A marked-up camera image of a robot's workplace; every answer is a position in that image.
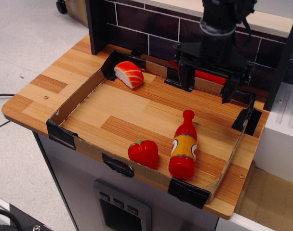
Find cardboard fence with black tape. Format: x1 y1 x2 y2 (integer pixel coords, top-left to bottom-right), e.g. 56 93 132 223
46 51 261 209

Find white counter block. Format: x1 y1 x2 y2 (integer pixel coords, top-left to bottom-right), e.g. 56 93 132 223
254 83 293 182

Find red toy strawberry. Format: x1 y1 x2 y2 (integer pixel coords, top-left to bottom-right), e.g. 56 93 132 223
128 140 159 169

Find grey oven control panel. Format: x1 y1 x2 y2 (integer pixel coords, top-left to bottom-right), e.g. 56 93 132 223
93 180 152 231

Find salmon sushi toy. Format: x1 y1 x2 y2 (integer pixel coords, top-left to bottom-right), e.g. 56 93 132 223
114 61 144 89

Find black braided cable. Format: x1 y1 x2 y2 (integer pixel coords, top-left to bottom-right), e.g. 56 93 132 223
0 207 24 231

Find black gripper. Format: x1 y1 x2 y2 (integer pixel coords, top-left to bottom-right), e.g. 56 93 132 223
173 35 255 103

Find red hot sauce bottle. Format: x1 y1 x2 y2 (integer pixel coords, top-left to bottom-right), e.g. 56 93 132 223
168 110 197 180

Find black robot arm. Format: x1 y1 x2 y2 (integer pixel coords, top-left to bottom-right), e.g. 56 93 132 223
173 0 256 103

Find black cable on floor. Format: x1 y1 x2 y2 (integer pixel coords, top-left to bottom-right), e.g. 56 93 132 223
0 93 16 131

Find black caster wheel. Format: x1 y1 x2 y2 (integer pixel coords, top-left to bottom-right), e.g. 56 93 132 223
56 0 67 14

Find black vertical post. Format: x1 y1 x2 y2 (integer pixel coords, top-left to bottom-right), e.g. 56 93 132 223
263 25 293 112

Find red ketchup bottle lying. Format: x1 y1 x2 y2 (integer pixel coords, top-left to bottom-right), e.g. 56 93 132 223
169 60 226 87

